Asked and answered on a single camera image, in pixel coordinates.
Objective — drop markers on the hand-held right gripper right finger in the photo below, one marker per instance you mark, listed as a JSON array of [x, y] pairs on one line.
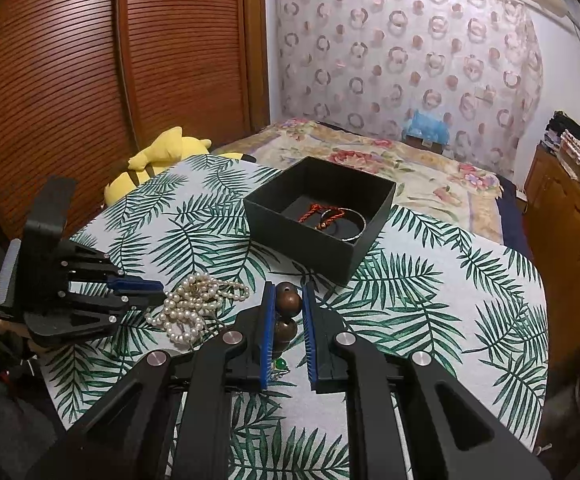
[[310, 345]]

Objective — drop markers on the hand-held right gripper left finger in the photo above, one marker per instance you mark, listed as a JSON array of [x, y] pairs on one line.
[[268, 340]]

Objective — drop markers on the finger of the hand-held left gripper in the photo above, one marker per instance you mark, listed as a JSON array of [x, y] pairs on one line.
[[142, 302], [137, 285]]

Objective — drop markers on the black cardboard box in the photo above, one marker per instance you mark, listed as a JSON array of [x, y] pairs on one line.
[[354, 255]]

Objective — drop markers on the green jade pendant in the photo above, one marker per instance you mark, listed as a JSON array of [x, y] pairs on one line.
[[281, 364]]

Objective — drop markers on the silver bangle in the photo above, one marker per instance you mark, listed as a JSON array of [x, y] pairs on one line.
[[354, 236]]

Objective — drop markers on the leaf-print tablecloth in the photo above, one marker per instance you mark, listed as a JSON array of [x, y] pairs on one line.
[[419, 300]]

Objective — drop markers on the yellow plush toy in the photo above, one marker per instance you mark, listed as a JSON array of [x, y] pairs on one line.
[[165, 147]]

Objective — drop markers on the wooden slatted wardrobe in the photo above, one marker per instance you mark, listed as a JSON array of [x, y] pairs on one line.
[[70, 75]]

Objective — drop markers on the floral bed sheet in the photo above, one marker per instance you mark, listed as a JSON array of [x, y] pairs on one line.
[[419, 170]]

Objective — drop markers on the blue plastic bag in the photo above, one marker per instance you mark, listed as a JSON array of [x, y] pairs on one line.
[[427, 127]]

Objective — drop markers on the wooden cabinet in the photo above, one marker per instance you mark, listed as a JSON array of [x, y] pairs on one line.
[[569, 240]]

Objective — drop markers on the circle-patterned sheer curtain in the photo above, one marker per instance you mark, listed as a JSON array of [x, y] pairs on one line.
[[394, 60]]

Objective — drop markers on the pile of folded clothes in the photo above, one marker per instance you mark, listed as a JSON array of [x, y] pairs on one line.
[[577, 152]]

